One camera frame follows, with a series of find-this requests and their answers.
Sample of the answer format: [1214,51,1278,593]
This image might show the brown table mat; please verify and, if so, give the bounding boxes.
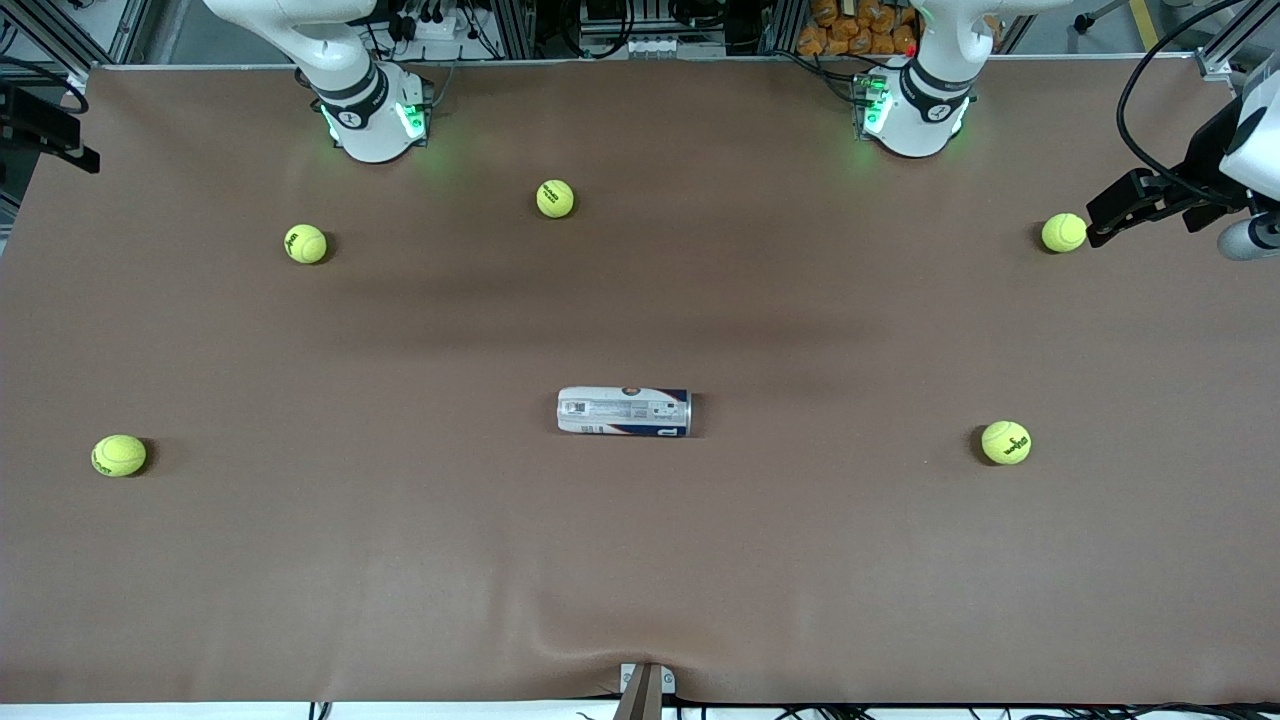
[0,60,1280,704]

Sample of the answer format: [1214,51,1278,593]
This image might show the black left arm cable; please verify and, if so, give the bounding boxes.
[1117,0,1236,201]

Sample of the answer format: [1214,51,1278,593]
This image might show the white power strip black plugs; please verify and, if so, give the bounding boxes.
[385,0,481,43]

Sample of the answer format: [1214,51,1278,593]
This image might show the aluminium frame profile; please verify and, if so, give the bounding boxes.
[1195,0,1280,81]
[10,0,151,71]

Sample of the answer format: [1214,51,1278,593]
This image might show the brown angled bar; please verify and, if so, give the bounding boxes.
[612,665,663,720]

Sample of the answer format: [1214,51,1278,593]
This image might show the grey metal bracket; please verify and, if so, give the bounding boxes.
[620,662,677,696]

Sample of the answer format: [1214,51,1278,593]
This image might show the orange mesh bag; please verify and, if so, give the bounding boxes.
[797,0,921,58]

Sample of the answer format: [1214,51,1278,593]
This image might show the white blue tennis ball can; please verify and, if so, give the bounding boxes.
[556,386,693,438]

